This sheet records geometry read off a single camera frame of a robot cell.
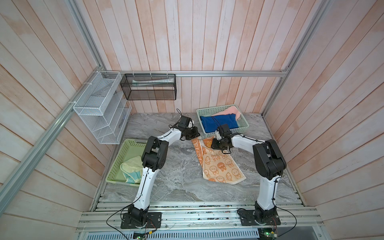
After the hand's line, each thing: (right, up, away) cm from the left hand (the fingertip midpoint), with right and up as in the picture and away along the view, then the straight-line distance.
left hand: (201, 135), depth 103 cm
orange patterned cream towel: (+9, -19, -10) cm, 23 cm away
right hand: (+8, -7, -1) cm, 10 cm away
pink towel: (+25, +19, +12) cm, 34 cm away
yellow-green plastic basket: (-48, -9, -4) cm, 49 cm away
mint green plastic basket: (+32, +9, +8) cm, 34 cm away
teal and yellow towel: (-42, -20, -17) cm, 49 cm away
